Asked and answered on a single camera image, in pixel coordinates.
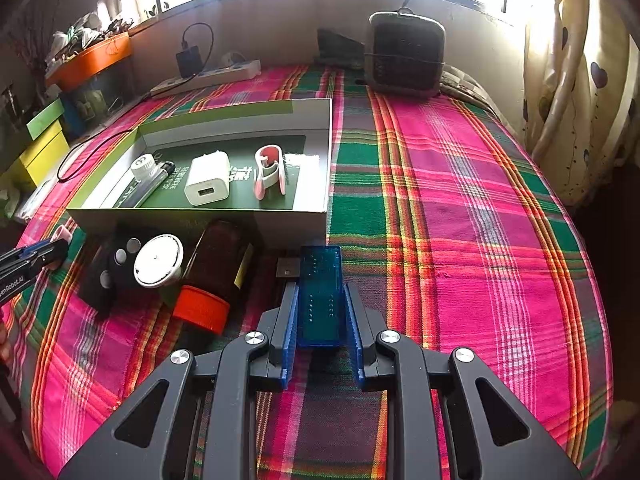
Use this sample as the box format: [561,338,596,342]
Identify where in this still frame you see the blue box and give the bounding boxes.
[62,92,86,138]

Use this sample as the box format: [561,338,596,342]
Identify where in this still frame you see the white paper stack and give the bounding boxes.
[0,180,56,223]

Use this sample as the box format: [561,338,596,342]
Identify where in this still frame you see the looped black adapter cable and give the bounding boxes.
[181,22,215,78]

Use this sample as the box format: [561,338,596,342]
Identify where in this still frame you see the dark glass tank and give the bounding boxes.
[75,60,137,126]

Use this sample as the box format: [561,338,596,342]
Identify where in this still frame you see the green box lid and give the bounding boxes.
[26,99,67,141]

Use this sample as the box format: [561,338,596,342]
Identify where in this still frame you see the yellow box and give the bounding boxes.
[19,122,71,188]

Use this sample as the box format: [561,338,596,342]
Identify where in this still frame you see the black device with round buttons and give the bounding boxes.
[79,232,146,313]

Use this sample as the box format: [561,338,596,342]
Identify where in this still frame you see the grey striped cloth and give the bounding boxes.
[440,64,506,121]

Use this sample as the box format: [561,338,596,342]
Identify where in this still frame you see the brown jar with red lid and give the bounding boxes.
[172,220,258,335]

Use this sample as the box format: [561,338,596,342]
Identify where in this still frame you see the long black cable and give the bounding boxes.
[56,92,153,182]

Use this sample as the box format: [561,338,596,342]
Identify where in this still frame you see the orange tray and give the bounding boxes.
[45,32,133,91]

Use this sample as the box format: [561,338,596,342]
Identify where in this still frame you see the white green spool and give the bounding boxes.
[134,234,185,288]

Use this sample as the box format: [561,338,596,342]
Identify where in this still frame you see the white charger adapter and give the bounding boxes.
[184,151,232,207]

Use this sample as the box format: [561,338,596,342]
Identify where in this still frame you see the pile of plastic bags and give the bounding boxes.
[47,10,136,61]

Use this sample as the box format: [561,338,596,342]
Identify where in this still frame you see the blue transparent plastic case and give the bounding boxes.
[295,245,346,348]

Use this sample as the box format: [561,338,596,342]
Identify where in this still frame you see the black silver stick lighter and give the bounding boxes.
[117,160,176,208]

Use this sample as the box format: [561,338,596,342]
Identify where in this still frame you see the green grey cardboard box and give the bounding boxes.
[66,98,333,261]

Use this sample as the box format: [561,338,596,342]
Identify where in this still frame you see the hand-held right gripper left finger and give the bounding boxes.
[57,280,301,480]

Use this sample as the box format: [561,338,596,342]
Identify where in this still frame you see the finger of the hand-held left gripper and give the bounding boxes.
[15,252,67,274]
[0,238,69,263]

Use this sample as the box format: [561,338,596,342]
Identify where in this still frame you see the dried twigs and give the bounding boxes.
[7,35,48,86]

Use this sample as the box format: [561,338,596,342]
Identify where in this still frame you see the pink white clip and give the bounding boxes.
[254,144,290,200]

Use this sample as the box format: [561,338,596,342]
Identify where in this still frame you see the white power strip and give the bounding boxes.
[150,59,262,97]

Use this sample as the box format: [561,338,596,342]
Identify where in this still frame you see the dark metal stand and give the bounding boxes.
[0,85,23,121]

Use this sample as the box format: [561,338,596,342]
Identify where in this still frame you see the small white bottle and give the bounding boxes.
[130,155,158,181]

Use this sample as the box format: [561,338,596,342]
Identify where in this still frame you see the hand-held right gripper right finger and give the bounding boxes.
[342,282,583,480]

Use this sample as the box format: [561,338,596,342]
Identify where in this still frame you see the cream heart-patterned curtain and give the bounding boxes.
[522,0,636,206]

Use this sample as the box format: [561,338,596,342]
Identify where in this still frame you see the black power adapter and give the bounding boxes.
[176,46,202,78]

